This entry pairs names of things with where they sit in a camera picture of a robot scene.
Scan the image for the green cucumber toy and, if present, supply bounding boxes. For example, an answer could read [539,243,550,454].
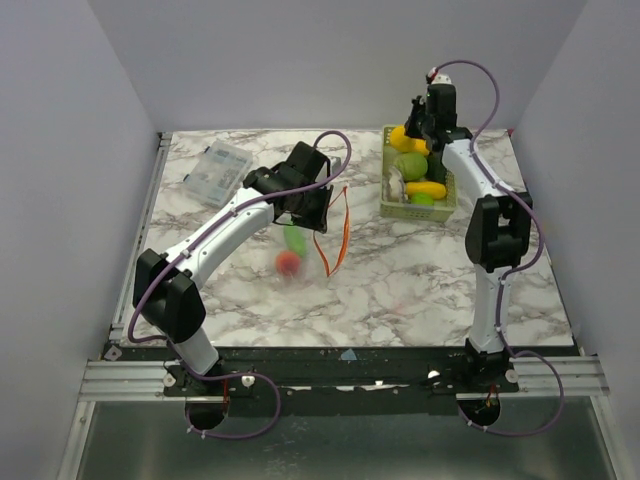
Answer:
[283,225,308,258]

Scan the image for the clear zip bag orange zipper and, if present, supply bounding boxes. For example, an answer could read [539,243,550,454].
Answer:
[267,186,352,294]

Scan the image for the peach toy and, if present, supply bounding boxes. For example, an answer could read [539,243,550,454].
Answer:
[275,250,301,276]

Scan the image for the grey oyster mushroom toy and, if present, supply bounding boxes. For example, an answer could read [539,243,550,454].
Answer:
[382,166,407,203]

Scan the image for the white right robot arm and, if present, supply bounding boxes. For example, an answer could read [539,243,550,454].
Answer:
[405,80,532,392]

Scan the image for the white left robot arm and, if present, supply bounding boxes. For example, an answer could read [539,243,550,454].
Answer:
[132,142,342,395]

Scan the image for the yellow round fruit toy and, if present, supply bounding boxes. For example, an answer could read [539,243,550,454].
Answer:
[389,125,430,156]

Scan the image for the green cabbage toy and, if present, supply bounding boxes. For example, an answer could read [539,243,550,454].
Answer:
[393,152,429,182]

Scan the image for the yellow banana toy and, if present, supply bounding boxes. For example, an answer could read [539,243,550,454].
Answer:
[405,181,447,200]

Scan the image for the small bright green vegetable toy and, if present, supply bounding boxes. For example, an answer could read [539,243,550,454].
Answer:
[410,193,435,206]

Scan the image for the pale green perforated basket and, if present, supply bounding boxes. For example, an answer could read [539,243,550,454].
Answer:
[380,125,457,223]

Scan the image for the clear plastic organizer box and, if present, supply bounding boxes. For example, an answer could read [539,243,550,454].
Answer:
[183,141,253,207]

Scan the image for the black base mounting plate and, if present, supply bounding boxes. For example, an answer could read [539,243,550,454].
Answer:
[100,347,582,417]

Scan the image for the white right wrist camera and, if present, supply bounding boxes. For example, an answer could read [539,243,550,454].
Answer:
[426,69,452,85]

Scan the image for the aluminium frame rail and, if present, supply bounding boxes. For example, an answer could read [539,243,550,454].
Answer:
[79,356,610,403]

